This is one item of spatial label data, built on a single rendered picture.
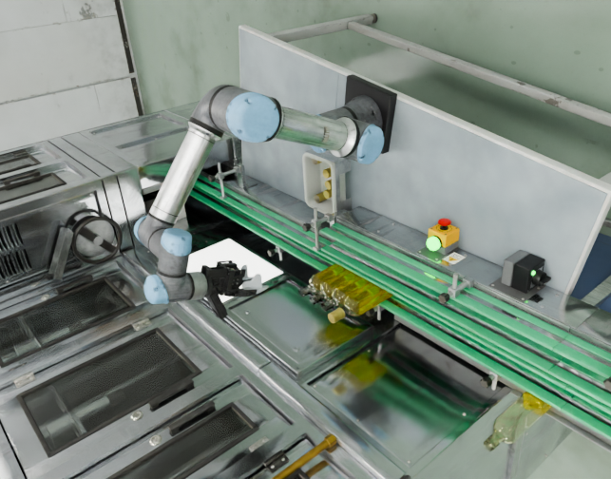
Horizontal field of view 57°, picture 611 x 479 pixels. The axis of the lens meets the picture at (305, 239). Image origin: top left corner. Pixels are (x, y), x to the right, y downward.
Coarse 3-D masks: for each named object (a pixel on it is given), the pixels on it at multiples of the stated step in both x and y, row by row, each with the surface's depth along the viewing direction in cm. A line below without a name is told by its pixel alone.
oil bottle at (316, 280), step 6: (336, 264) 198; (324, 270) 195; (330, 270) 195; (336, 270) 194; (342, 270) 194; (318, 276) 192; (324, 276) 192; (330, 276) 192; (312, 282) 190; (318, 282) 189; (318, 288) 190
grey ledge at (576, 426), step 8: (400, 320) 194; (416, 328) 189; (432, 336) 184; (440, 344) 182; (456, 352) 178; (472, 360) 173; (480, 368) 172; (512, 384) 164; (512, 392) 163; (520, 392) 163; (552, 408) 155; (552, 416) 154; (560, 416) 154; (568, 416) 152; (568, 424) 152; (576, 424) 151; (584, 432) 149; (592, 432) 148; (592, 440) 147; (600, 440) 146; (608, 440) 145; (608, 448) 144
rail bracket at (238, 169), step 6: (234, 168) 247; (240, 168) 247; (222, 174) 243; (228, 174) 245; (240, 174) 249; (210, 180) 240; (240, 180) 251; (222, 186) 246; (240, 186) 253; (246, 186) 252; (222, 192) 247; (222, 198) 247
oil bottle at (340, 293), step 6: (348, 282) 187; (354, 282) 187; (360, 282) 186; (366, 282) 186; (336, 288) 184; (342, 288) 184; (348, 288) 184; (354, 288) 184; (360, 288) 185; (336, 294) 182; (342, 294) 181; (348, 294) 182; (342, 300) 181; (336, 306) 184; (342, 306) 182
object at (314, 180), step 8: (304, 160) 211; (320, 160) 203; (304, 168) 213; (312, 168) 215; (320, 168) 217; (304, 176) 215; (312, 176) 216; (320, 176) 219; (304, 184) 217; (312, 184) 218; (320, 184) 220; (312, 192) 219; (320, 192) 222; (312, 200) 220; (328, 200) 220; (320, 208) 215; (328, 208) 214
